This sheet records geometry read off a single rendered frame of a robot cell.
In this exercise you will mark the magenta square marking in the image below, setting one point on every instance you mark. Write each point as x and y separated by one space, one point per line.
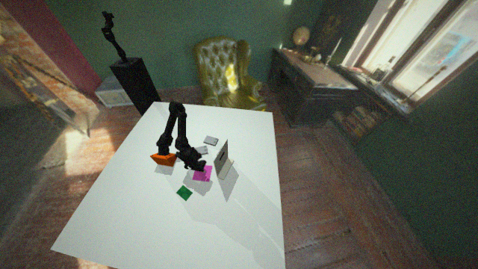
201 176

